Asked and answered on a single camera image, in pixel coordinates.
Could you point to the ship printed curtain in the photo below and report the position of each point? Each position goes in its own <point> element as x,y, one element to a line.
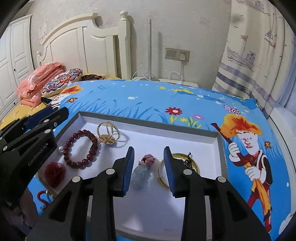
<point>249,46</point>

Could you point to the white lamp pole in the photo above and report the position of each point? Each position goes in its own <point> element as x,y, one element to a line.
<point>149,46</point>

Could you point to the white windowsill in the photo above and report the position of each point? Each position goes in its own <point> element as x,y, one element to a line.
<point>284,120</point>

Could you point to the black case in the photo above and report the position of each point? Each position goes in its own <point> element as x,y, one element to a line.
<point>45,99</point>

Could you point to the yellow black patterned pillow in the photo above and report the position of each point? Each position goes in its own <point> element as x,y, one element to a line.
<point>92,77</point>

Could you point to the cream wooden headboard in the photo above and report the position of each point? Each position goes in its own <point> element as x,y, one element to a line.
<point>69,46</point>

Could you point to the plain gold bangle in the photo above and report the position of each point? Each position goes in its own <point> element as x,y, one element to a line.
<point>163,182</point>

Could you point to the white wardrobe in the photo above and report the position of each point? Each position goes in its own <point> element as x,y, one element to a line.
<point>16,58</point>

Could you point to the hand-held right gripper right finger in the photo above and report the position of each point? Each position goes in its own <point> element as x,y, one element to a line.
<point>170,171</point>

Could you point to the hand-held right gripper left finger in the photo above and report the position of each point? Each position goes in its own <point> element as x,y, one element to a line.
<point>129,166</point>

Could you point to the pale jade pendant pink knot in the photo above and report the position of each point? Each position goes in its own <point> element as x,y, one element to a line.
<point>141,176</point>

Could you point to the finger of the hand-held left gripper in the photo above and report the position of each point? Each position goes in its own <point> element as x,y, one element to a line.
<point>34,119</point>
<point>60,114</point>

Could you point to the white paper wall notice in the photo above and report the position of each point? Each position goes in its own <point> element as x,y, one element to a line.
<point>42,33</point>

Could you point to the white charger plug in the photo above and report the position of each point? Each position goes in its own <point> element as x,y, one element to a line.
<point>182,56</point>

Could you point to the wall socket panel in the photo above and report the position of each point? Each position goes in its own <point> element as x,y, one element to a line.
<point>171,53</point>

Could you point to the round patterned cushion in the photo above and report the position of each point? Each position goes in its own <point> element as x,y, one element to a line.
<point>60,82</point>

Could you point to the folded pink quilt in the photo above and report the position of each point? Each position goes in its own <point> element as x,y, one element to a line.
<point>34,83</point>

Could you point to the grey tray box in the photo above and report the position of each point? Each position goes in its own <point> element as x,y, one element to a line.
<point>150,208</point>

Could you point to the white pearl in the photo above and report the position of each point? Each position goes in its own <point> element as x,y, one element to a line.
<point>60,149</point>

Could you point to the twisted gold bangle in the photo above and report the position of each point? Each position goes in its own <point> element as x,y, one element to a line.
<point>107,140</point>

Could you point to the blue cartoon printed cloth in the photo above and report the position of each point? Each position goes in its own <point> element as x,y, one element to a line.
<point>150,99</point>

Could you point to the red flower ornament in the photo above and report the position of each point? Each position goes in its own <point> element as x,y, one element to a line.
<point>54,173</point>

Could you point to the yellow bed sheet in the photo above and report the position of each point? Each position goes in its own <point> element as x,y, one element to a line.
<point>16,113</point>

